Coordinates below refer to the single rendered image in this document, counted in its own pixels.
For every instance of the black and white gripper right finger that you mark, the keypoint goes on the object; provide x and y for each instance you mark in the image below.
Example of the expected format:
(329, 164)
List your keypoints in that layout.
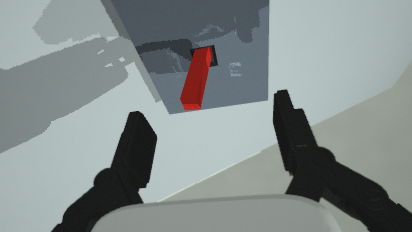
(317, 169)

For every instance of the dark grey box with square hole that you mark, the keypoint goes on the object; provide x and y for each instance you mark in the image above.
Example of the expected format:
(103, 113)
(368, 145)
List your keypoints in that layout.
(166, 33)

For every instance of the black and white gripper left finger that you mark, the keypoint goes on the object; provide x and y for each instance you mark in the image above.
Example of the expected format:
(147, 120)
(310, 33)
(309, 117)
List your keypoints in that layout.
(130, 170)

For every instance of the red rectangular peg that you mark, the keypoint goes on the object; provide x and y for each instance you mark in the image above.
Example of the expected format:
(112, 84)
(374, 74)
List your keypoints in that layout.
(193, 90)

